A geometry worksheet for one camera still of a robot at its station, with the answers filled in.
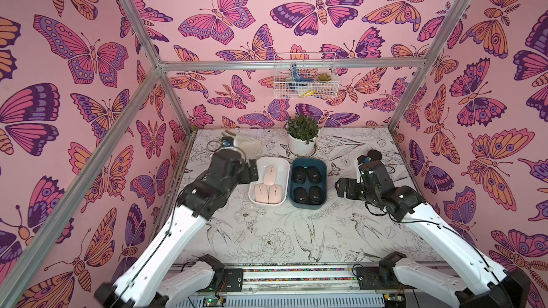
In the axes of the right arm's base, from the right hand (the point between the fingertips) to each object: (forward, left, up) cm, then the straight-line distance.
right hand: (347, 183), depth 78 cm
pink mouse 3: (+3, +27, -15) cm, 31 cm away
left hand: (+2, +37, +11) cm, 38 cm away
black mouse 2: (+13, +10, -15) cm, 22 cm away
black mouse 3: (+3, +16, -17) cm, 23 cm away
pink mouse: (+13, +30, -16) cm, 36 cm away
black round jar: (+25, -21, -14) cm, 35 cm away
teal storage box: (+11, +12, -18) cm, 24 cm away
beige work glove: (+33, +41, -18) cm, 55 cm away
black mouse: (+13, +17, -14) cm, 25 cm away
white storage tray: (+18, +24, -15) cm, 33 cm away
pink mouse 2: (+3, +33, -14) cm, 36 cm away
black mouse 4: (+3, +10, -15) cm, 18 cm away
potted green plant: (+27, +16, -1) cm, 31 cm away
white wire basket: (+45, +14, +17) cm, 50 cm away
